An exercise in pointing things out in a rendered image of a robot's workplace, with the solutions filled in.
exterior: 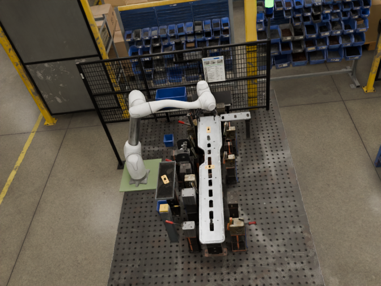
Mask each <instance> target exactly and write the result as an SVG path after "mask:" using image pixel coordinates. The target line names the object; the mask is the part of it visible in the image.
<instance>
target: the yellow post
mask: <svg viewBox="0 0 381 286"><path fill-rule="evenodd" d="M244 14H245V42H249V41H257V32H256V17H257V6H256V0H244ZM251 46H252V57H254V53H253V52H256V48H255V47H256V44H254V46H253V45H249V48H251ZM246 55H247V62H251V58H250V57H251V53H249V56H248V54H246ZM252 66H254V62H252V64H251V63H249V67H251V68H249V71H250V73H249V75H252V72H251V71H254V67H252ZM255 66H256V67H255V75H257V71H256V70H257V57H256V53H255ZM254 83H257V80H252V84H253V85H252V88H255V87H257V84H254ZM247 84H248V85H247V87H248V89H249V81H247ZM256 91H257V88H255V89H250V94H249V93H248V96H249V97H248V100H249V101H248V104H250V100H252V95H253V96H255V99H257V96H256V95H257V92H256ZM254 92H255V93H254Z"/></svg>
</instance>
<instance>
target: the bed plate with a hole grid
mask: <svg viewBox="0 0 381 286"><path fill-rule="evenodd" d="M240 112H250V115H251V118H250V134H253V138H254V139H249V140H243V135H246V133H245V120H237V121H232V122H233V127H235V129H236V140H235V145H236V142H237V148H236V150H238V155H239V156H235V160H236V166H235V175H236V174H237V178H238V182H237V184H235V185H234V184H233V185H229V186H227V185H226V180H227V169H226V168H225V163H223V161H222V160H223V153H224V152H225V146H224V142H226V141H225V137H226V135H223V134H222V147H221V149H220V158H221V176H222V192H223V212H224V222H225V226H226V231H225V241H224V242H222V248H227V256H209V257H205V249H207V246H206V244H202V243H201V242H200V240H199V226H198V225H195V226H196V234H197V237H198V241H199V244H200V245H201V252H202V254H195V253H189V247H188V241H187V238H185V236H184V232H183V228H182V227H180V226H178V225H175V228H176V231H177V234H179V243H170V238H169V236H168V233H167V231H166V227H165V225H164V222H163V221H162V218H161V216H160V215H159V213H158V212H157V210H156V209H157V202H158V201H159V200H155V195H156V190H142V191H127V192H124V196H123V200H122V206H121V212H120V218H119V223H118V227H117V234H116V239H115V245H114V249H113V257H112V261H111V268H110V272H109V278H108V283H107V286H325V284H324V279H323V276H322V274H321V269H320V264H319V261H318V256H317V253H316V249H315V245H314V240H313V237H312V233H311V229H310V225H309V222H308V218H307V214H306V211H305V208H304V203H303V201H302V194H301V191H300V188H299V184H298V181H297V175H296V172H295V168H294V164H293V160H292V157H291V153H290V149H289V144H288V141H287V138H286V133H285V129H284V126H283V122H282V118H281V114H280V109H279V107H278V103H277V98H276V95H275V92H274V90H273V89H271V90H270V107H269V110H266V108H258V109H256V110H237V111H230V113H240ZM166 120H167V118H166V117H165V118H159V119H158V121H155V119H148V120H141V126H140V132H139V142H140V143H141V155H142V159H143V160H149V159H162V162H167V161H165V159H169V160H171V161H172V157H171V151H172V150H175V149H177V140H178V139H180V138H189V137H188V131H187V125H185V124H181V123H179V122H178V121H183V122H185V123H188V124H190V122H189V120H188V117H186V116H177V117H170V120H172V122H171V123H166ZM165 134H173V139H174V142H173V146H170V147H166V146H165V144H164V142H163V139H164V135H165ZM227 191H237V194H238V206H239V208H238V211H239V212H240V218H244V223H247V222H252V221H256V224H252V225H250V224H247V225H244V226H245V233H246V243H247V247H248V248H247V249H246V250H247V252H244V251H238V252H236V251H233V252H232V251H231V249H230V248H231V247H230V246H231V241H232V237H231V234H230V231H229V230H227V224H228V219H229V216H228V212H229V209H228V203H227ZM244 239H245V235H244ZM248 250H249V251H248Z"/></svg>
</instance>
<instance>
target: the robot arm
mask: <svg viewBox="0 0 381 286"><path fill-rule="evenodd" d="M197 95H198V99H197V100H196V101H195V102H182V101H178V100H159V101H154V102H146V99H145V97H144V95H143V94H142V93H141V92H140V91H139V90H133V91H131V93H130V94H129V114H130V124H129V138H128V140H127V142H126V143H125V146H124V155H125V159H126V166H127V169H128V172H129V174H130V176H131V179H130V181H129V184H136V187H138V186H139V184H147V179H148V176H149V172H150V169H147V170H146V169H145V165H144V162H143V159H142V155H141V143H140V142H139V132H140V126H141V117H144V116H147V115H149V114H152V113H154V112H156V111H158V110H160V109H162V108H164V107H176V108H187V109H194V108H197V111H196V113H195V116H197V118H198V119H199V122H200V113H201V112H202V111H210V112H211V113H213V116H214V120H215V114H217V111H216V109H215V107H216V102H215V98H214V97H213V95H212V94H211V92H210V89H209V86H208V84H207V82H206V81H199V82H198V83H197ZM199 109H201V110H200V111H199ZM198 111H199V113H198Z"/></svg>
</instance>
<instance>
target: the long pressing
mask: <svg viewBox="0 0 381 286"><path fill-rule="evenodd" d="M206 127H210V131H211V132H210V133H207V132H206ZM207 135H209V136H210V140H207ZM208 144H211V147H208ZM198 147H199V148H200V149H201V150H203V151H204V153H205V161H204V163H203V164H202V165H200V166H199V240H200V242H201V243H202V244H214V243H222V242H224V241H225V222H224V212H223V194H222V176H221V158H220V149H221V147H222V131H221V117H220V116H218V115H216V116H215V120H214V116H205V117H200V122H199V119H198ZM208 150H211V154H208ZM208 157H211V165H214V166H215V168H214V169H211V173H212V178H208V169H205V166H207V165H208ZM209 180H212V186H211V187H209ZM209 190H213V196H212V197H209ZM209 200H212V201H213V207H212V208H209ZM210 211H213V222H210V218H209V212H210ZM210 223H214V231H210Z"/></svg>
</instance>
